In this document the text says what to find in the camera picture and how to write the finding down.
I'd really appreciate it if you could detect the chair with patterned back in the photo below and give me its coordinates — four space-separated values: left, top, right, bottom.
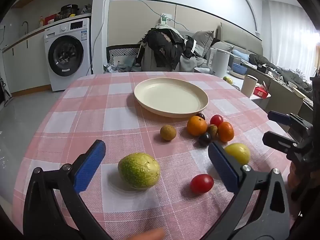
106 44 141 73

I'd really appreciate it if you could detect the white kitchen counter cabinet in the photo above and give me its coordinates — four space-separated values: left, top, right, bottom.
2 27 53 96

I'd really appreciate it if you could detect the pink checked tablecloth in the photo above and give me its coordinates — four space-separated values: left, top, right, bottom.
11 71 300 240

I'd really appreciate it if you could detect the small orange mandarin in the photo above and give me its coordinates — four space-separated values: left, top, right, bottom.
217 121 235 142

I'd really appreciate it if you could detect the red cherry tomato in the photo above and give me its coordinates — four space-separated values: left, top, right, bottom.
190 174 214 194
210 114 224 127

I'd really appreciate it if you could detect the blue bowl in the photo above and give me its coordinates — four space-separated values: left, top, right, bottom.
231 63 248 73

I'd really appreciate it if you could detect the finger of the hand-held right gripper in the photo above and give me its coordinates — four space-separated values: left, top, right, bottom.
267 110 313 131
262 131 301 159

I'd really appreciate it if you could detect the white electric kettle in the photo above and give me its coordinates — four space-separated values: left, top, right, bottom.
207 47 233 78

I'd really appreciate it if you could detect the white washing machine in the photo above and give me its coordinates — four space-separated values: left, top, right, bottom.
44 18 92 92

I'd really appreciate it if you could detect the person's left hand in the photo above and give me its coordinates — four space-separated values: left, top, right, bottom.
131 229 165 240

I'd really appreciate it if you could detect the large green lemon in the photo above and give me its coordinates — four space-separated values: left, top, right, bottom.
118 152 161 190

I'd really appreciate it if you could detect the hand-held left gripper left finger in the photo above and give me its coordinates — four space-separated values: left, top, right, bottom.
23 139 112 240

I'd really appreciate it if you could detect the brown longan with stem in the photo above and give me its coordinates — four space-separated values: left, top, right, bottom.
207 124 218 139

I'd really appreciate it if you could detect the large orange mandarin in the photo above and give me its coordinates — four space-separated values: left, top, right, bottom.
187 115 208 136

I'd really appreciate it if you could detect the red box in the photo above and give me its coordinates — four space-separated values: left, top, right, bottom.
253 81 271 99

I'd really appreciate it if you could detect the round brown longan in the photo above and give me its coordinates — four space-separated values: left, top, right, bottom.
160 125 177 141

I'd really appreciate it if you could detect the white curtain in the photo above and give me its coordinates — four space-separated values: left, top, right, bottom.
269 0 319 73

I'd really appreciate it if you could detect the grey pillow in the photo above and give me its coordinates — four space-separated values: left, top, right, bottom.
193 31 215 55

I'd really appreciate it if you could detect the dark grey blanket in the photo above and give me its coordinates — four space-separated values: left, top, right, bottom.
249 54 313 93

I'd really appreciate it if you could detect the yellow-green lemon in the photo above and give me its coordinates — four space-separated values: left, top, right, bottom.
224 143 251 165

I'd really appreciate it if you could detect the pile of dark clothes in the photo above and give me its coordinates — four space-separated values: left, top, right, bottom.
136 24 209 72

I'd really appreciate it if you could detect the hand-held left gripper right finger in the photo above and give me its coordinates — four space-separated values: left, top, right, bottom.
200 141 292 240

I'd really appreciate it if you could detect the cream round plate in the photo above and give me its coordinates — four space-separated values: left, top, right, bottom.
134 77 209 118

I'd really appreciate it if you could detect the cream cup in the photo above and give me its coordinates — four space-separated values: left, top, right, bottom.
240 74 258 98

